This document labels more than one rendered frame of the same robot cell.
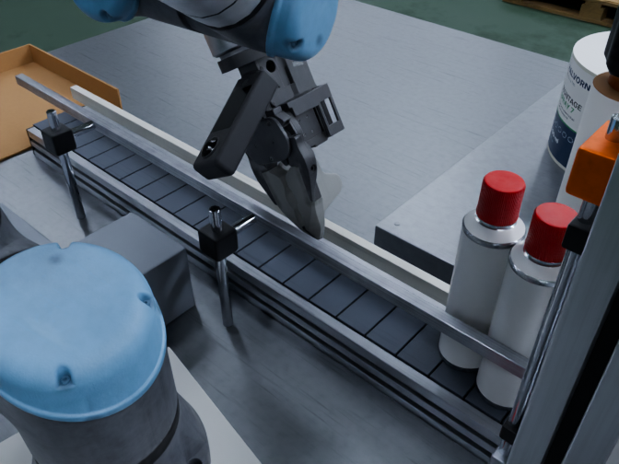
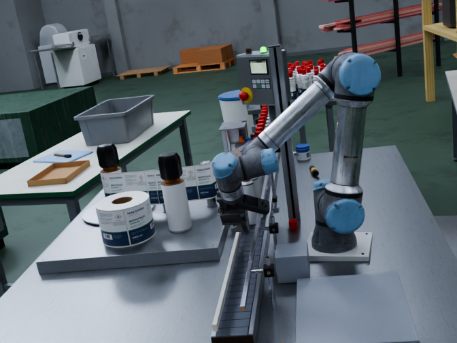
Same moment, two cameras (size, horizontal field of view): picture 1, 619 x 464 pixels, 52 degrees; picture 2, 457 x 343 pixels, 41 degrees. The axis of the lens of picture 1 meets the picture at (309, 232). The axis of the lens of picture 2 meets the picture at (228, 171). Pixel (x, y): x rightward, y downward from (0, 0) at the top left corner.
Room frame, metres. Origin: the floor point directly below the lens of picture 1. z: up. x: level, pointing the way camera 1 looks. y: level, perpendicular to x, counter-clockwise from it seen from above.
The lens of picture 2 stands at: (1.58, 1.58, 1.73)
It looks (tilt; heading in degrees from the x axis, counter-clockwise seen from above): 17 degrees down; 238
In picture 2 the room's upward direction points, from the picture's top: 8 degrees counter-clockwise
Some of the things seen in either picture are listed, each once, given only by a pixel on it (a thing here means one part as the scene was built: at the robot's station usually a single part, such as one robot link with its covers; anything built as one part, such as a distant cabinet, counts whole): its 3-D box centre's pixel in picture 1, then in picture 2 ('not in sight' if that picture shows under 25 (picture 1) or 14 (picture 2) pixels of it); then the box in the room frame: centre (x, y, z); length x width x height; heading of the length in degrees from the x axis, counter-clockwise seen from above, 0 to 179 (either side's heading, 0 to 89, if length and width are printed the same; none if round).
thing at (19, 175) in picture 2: not in sight; (106, 199); (0.12, -2.38, 0.40); 1.90 x 0.75 x 0.80; 39
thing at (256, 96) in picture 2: not in sight; (262, 77); (0.21, -0.24, 1.38); 0.17 x 0.10 x 0.19; 103
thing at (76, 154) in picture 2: not in sight; (62, 156); (0.38, -2.30, 0.81); 0.32 x 0.24 x 0.01; 115
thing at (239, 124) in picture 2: not in sight; (232, 125); (0.14, -0.60, 1.14); 0.14 x 0.11 x 0.01; 48
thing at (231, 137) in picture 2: not in sight; (238, 153); (0.13, -0.59, 1.01); 0.14 x 0.13 x 0.26; 48
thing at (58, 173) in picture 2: not in sight; (60, 173); (0.55, -1.87, 0.82); 0.34 x 0.24 x 0.04; 45
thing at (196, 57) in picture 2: not in sight; (203, 58); (-5.74, -10.27, 0.23); 1.25 x 0.86 x 0.45; 129
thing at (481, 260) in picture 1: (482, 275); (248, 197); (0.41, -0.15, 0.98); 0.05 x 0.05 x 0.20
